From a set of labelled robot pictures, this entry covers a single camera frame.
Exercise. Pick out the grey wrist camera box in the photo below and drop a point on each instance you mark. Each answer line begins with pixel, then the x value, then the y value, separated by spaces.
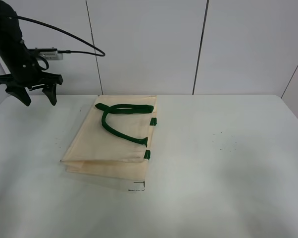
pixel 50 54

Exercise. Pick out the white linen bag green handles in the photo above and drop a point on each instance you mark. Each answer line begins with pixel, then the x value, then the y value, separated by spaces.
pixel 114 139

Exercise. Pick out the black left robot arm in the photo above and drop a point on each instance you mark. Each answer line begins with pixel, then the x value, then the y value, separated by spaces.
pixel 10 32

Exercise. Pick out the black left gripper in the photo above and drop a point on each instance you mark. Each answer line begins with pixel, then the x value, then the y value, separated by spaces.
pixel 27 69

